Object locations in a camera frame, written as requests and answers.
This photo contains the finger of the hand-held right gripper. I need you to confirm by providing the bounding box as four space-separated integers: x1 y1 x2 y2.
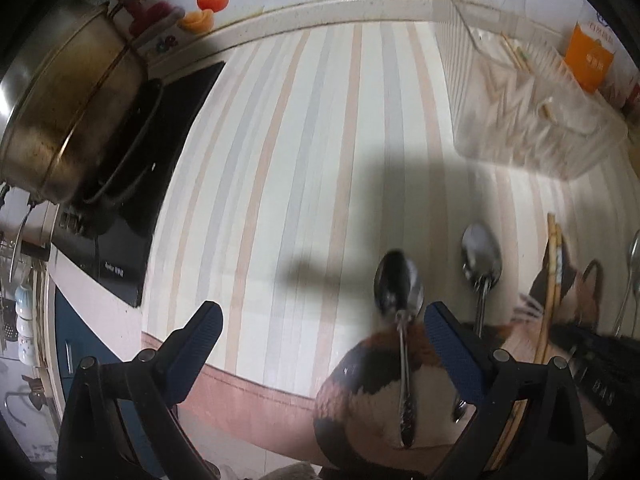
548 321 640 361

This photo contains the steel spoon with patterned handle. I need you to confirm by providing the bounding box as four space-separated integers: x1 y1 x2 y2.
374 249 425 449

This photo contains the clear plastic utensil organizer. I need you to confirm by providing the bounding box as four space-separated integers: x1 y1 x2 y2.
430 0 629 181

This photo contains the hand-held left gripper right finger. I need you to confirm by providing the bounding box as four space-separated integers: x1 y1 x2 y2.
424 301 589 480

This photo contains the blue cabinet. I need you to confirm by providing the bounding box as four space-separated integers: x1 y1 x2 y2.
53 287 168 480

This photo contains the orange carton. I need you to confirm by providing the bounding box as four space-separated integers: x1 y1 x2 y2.
564 20 617 94

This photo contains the black induction cooktop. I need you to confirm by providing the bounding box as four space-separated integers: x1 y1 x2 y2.
50 60 227 309

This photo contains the stainless steel pot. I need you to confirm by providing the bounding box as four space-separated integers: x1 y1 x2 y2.
0 2 149 207

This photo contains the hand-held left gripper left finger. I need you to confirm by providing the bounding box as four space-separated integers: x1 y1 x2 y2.
57 301 224 480

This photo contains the fruit wall sticker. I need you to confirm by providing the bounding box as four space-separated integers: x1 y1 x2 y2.
112 0 232 56

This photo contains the white baby bottle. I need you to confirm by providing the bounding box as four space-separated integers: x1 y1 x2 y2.
14 284 37 367

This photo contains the striped table mat with cat print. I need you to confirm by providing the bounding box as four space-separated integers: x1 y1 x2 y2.
140 22 640 466

